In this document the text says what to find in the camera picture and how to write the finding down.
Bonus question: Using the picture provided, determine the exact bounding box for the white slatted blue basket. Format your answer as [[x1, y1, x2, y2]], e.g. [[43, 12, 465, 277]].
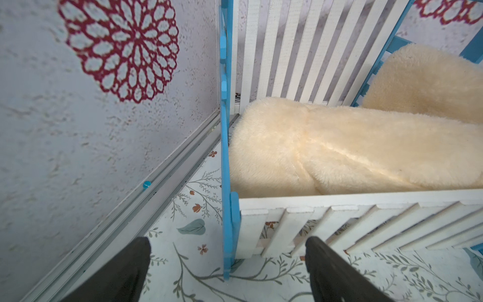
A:
[[219, 1, 482, 279]]

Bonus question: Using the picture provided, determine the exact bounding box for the beige plush cloth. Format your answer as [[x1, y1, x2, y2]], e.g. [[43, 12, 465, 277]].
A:
[[229, 44, 482, 198]]

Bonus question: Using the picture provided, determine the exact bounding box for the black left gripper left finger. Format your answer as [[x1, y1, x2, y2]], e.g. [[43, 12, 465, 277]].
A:
[[62, 237, 151, 302]]

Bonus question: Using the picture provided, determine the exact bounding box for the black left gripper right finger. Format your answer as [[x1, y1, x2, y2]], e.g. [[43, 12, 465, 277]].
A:
[[305, 237, 392, 302]]

